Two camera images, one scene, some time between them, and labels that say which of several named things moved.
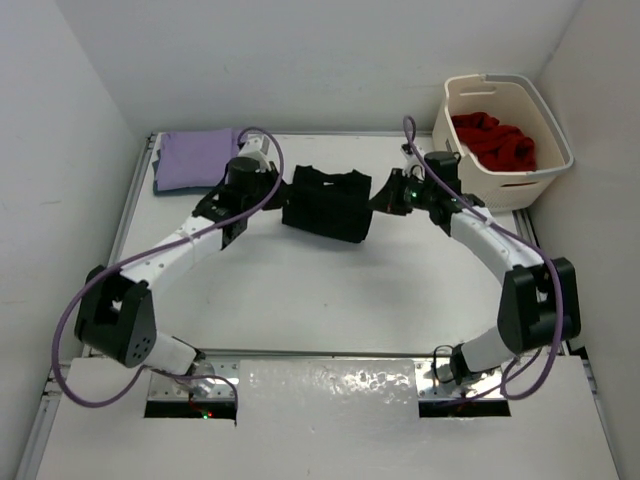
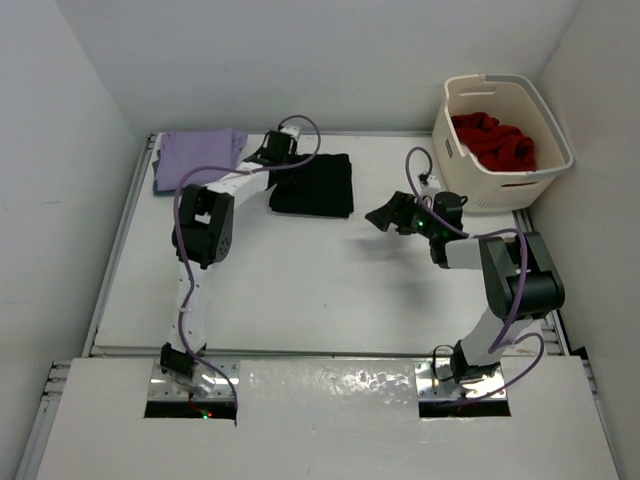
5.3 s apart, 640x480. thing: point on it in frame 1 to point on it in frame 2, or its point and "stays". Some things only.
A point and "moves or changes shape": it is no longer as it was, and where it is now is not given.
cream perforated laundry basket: (519, 102) stays
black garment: (337, 204) moves or changes shape
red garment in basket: (496, 146) stays
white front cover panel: (333, 419) stays
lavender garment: (195, 159) stays
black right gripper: (388, 198) to (396, 211)
